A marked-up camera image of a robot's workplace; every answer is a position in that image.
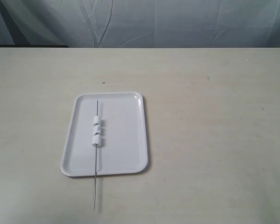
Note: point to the metal skewer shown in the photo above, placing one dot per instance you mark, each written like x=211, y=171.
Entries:
x=95, y=176

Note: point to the white marshmallow top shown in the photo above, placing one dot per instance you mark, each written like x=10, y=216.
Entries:
x=96, y=120

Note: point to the white marshmallow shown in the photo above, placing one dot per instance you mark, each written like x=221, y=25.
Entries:
x=96, y=140
x=96, y=120
x=97, y=129

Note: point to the white marshmallow bottom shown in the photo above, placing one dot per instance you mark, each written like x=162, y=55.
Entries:
x=96, y=140

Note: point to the white rectangular plastic tray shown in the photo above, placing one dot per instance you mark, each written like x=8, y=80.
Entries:
x=124, y=148

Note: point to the grey-blue backdrop curtain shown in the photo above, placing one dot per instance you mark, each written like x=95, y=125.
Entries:
x=140, y=23

